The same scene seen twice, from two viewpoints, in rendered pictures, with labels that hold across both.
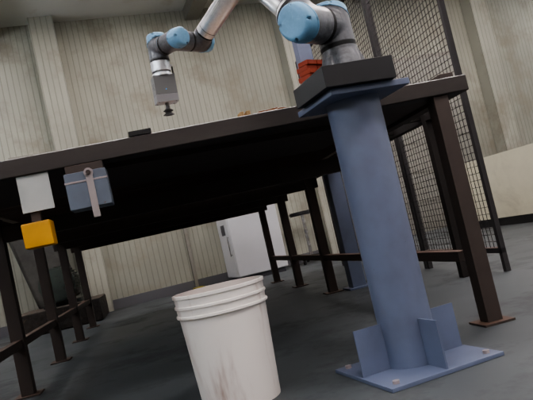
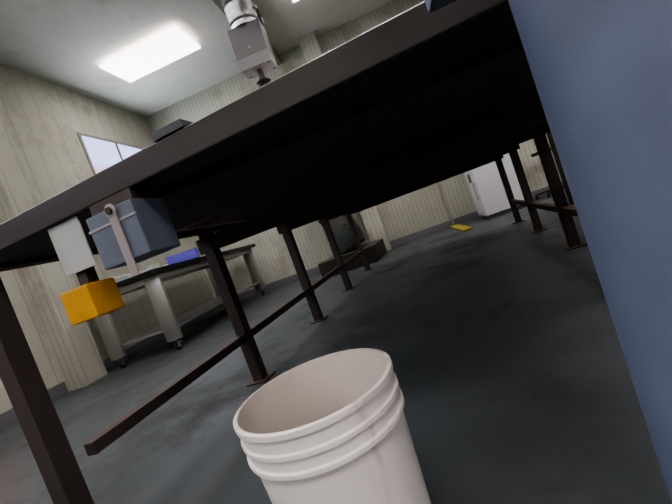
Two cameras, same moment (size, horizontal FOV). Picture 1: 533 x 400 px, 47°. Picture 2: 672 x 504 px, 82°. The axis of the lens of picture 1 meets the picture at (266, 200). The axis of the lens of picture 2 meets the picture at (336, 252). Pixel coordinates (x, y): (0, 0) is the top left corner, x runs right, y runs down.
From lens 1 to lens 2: 1.46 m
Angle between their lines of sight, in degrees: 30
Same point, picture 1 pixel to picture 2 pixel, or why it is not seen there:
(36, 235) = (78, 307)
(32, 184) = (65, 236)
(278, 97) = not seen: hidden behind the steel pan
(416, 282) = not seen: outside the picture
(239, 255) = (484, 197)
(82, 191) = (112, 240)
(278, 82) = not seen: hidden behind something
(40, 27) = (308, 43)
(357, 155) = (607, 65)
